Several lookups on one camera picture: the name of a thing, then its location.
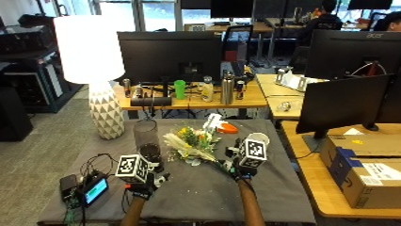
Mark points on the clear plastic item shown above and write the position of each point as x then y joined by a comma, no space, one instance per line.
284,106

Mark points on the dark drink can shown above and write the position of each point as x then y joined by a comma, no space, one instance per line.
240,91

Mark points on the white marker cube, right glove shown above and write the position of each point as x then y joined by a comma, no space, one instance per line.
252,153

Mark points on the steel drink bottle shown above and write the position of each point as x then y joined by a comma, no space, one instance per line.
228,89

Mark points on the small device with lit screen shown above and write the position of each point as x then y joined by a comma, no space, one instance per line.
95,190

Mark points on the yellow and white flower bouquet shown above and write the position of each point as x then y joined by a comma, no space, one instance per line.
194,142

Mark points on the white marker cube, glove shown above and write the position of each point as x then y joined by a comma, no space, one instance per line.
132,168
252,153

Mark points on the person's left hand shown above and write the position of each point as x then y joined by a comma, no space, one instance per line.
142,190

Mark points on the black background monitor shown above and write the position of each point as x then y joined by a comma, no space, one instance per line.
232,8

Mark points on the white paper cup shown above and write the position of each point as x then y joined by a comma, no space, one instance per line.
260,136

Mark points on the small black box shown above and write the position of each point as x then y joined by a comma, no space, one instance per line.
68,187

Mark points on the cardboard box with labels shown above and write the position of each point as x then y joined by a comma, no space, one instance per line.
368,169

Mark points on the black cabinet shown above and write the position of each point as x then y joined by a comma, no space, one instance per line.
13,116

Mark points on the large black monitor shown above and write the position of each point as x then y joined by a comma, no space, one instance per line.
167,53

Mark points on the black monitor on round stand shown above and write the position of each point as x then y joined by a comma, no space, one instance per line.
340,102

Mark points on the wooden desk with box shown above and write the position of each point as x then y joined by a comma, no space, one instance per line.
322,188

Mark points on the black equipment rack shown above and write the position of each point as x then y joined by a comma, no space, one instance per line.
30,62

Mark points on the clear bottle with yellow liquid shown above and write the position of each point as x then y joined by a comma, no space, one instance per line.
207,91

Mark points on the black office chair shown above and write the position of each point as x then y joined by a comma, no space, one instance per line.
238,40

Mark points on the black speaker bar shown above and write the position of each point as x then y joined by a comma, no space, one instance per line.
151,101

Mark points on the light wooden desk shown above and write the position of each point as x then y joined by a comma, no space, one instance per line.
278,94

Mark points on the dark glass vase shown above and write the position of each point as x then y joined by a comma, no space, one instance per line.
147,135

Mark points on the white and orange handheld tool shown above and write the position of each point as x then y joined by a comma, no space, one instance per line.
215,123

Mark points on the white marker cube, left glove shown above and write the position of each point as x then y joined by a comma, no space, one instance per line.
132,168

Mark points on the green plastic cup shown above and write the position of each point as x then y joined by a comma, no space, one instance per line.
180,89

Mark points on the white gear on desk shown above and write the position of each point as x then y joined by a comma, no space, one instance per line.
295,80

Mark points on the person's right hand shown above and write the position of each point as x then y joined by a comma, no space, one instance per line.
244,172

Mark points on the wooden desk with bottles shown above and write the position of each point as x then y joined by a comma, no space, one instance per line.
251,99

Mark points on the slim brown drink can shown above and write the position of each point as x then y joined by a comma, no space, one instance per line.
127,88

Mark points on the black monitor edge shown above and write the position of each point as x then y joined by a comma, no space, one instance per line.
391,103

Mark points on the black monitor with logo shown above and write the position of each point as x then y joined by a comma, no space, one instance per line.
351,53

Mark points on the white lamp with patterned base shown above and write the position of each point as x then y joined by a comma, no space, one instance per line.
90,50

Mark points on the grey table cloth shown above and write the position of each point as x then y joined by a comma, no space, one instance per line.
200,194

